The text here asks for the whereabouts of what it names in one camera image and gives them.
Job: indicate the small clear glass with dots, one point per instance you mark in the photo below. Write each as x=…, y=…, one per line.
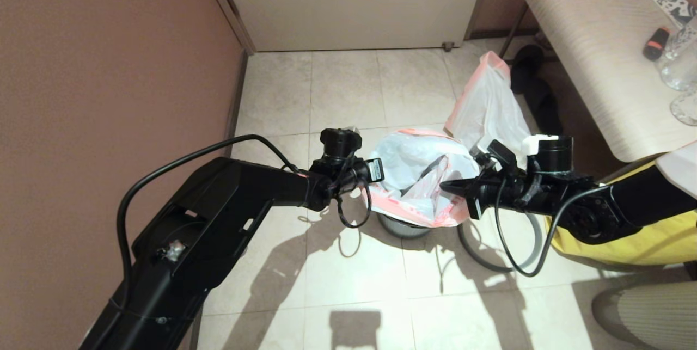
x=686, y=108

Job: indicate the small brass door stopper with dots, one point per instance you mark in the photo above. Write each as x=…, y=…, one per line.
x=447, y=45

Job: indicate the white plastic bag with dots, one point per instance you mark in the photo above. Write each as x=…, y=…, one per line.
x=490, y=110

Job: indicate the red printed plastic bag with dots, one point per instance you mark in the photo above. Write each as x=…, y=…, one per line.
x=408, y=159

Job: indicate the beige wood grain table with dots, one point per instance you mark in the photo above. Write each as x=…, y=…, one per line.
x=593, y=40

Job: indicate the yellow bag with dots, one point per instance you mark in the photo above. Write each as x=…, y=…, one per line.
x=642, y=246

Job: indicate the white door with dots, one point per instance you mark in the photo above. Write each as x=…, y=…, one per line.
x=354, y=1

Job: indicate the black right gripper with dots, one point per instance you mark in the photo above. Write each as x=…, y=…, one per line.
x=528, y=192

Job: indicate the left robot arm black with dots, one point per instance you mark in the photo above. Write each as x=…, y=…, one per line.
x=201, y=230

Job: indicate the black slipper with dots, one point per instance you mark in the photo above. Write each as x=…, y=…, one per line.
x=547, y=113
x=528, y=64

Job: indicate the black trash bin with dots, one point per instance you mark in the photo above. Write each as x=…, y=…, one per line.
x=403, y=227

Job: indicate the large clear glass jar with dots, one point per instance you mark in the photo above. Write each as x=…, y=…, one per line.
x=682, y=62

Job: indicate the black red small device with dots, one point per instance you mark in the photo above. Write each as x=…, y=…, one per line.
x=656, y=43

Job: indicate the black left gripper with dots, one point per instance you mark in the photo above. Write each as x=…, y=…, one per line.
x=343, y=178

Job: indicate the grey ribbed round object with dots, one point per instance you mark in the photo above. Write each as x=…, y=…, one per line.
x=648, y=317

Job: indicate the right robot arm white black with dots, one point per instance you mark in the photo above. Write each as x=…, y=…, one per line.
x=642, y=203

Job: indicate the dark metal table leg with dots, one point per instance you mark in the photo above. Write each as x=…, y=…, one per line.
x=511, y=37

